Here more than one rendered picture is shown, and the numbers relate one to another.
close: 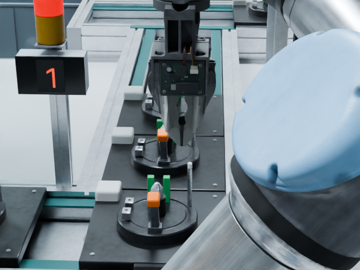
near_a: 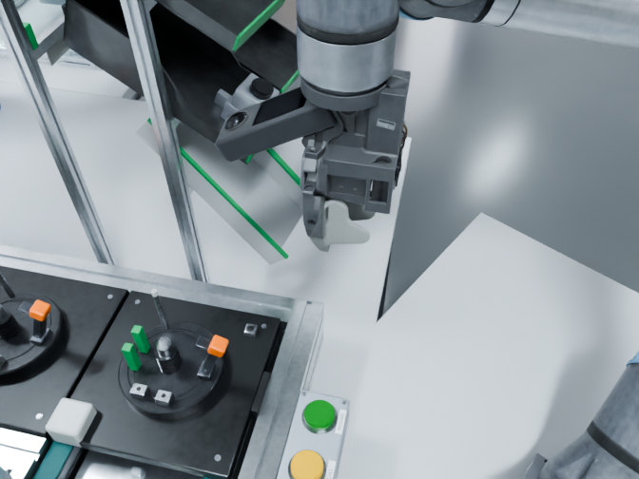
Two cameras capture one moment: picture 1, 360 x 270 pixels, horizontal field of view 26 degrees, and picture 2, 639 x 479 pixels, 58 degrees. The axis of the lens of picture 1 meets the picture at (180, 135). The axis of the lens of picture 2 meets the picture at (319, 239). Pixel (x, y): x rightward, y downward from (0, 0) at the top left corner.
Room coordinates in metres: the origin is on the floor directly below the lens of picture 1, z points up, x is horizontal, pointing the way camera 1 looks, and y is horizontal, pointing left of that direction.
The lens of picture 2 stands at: (0.90, 0.40, 1.68)
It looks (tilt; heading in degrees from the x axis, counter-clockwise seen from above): 47 degrees down; 280
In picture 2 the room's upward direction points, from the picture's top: straight up
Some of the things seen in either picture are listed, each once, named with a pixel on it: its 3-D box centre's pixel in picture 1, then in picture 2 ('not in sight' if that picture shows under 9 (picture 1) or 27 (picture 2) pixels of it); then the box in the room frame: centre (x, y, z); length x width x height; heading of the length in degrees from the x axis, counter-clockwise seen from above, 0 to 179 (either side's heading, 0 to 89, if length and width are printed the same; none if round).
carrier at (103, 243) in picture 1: (157, 202); (166, 355); (1.17, 0.04, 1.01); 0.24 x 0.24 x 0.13; 88
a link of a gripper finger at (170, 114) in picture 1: (169, 119); (339, 231); (0.95, 0.01, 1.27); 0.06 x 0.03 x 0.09; 178
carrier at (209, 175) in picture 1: (165, 141); (2, 321); (1.41, 0.03, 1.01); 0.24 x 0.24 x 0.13; 88
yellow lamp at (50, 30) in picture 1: (50, 27); not in sight; (1.30, 0.22, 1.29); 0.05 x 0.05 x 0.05
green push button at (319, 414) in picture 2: not in sight; (319, 416); (0.96, 0.06, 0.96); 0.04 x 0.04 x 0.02
